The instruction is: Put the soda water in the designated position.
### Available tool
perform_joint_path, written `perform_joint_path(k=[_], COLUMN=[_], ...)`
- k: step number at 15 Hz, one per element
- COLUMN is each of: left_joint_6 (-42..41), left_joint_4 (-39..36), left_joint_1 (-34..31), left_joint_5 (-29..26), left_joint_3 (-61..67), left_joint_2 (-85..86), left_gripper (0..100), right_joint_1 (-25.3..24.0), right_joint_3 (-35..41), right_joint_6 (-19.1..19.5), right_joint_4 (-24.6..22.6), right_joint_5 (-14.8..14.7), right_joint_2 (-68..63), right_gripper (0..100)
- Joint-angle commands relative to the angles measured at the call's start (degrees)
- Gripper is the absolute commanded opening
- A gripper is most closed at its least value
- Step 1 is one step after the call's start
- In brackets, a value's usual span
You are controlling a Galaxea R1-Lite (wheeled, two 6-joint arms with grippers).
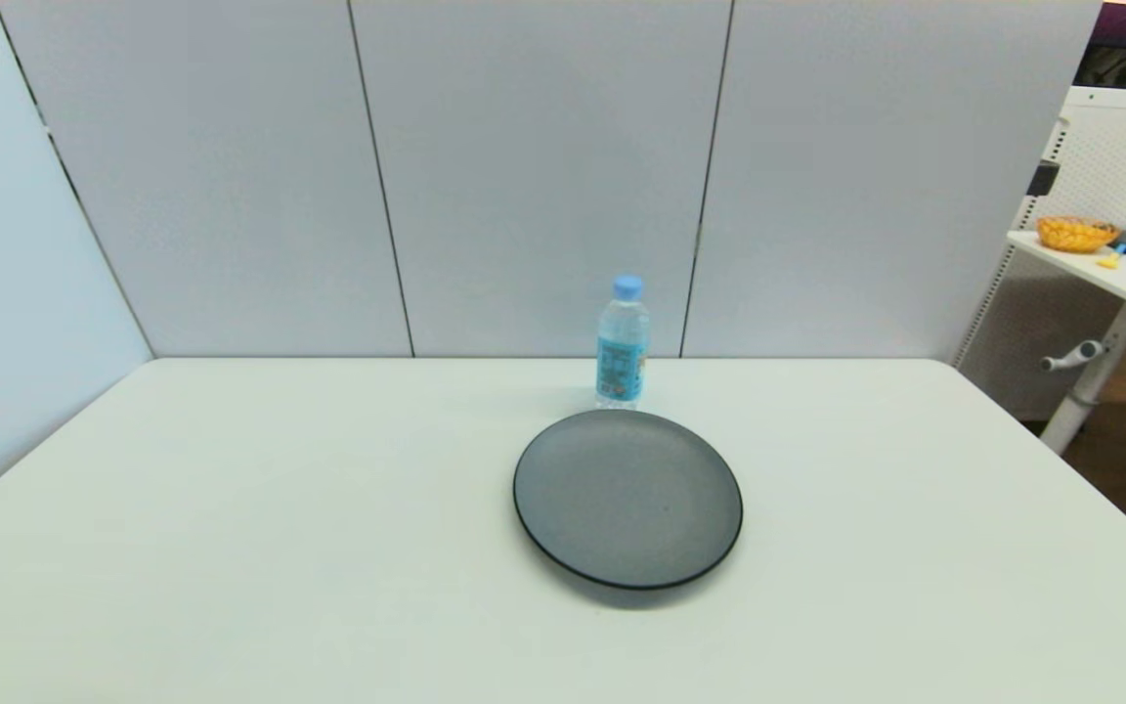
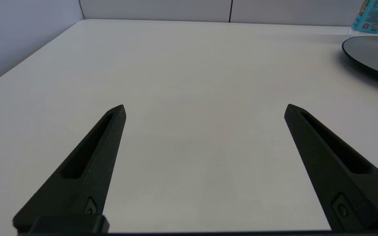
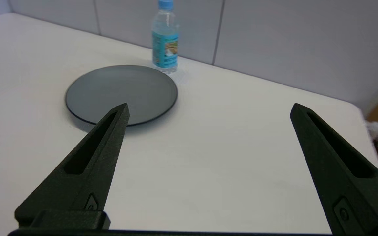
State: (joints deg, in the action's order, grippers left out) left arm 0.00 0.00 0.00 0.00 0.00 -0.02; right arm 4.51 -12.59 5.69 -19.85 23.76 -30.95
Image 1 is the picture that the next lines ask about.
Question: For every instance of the clear blue-label soda water bottle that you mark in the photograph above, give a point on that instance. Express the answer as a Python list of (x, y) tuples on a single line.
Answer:
[(622, 357)]

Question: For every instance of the black clip on pegboard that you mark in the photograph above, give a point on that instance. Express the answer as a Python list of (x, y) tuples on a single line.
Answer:
[(1044, 179)]

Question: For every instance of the small yellow blue toy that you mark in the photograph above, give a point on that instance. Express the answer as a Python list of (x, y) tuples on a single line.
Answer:
[(1109, 260)]

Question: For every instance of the dark grey round plate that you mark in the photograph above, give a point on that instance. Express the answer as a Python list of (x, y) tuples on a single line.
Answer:
[(627, 499)]

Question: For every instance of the orange bowl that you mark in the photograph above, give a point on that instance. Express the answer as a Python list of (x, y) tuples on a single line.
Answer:
[(1076, 235)]

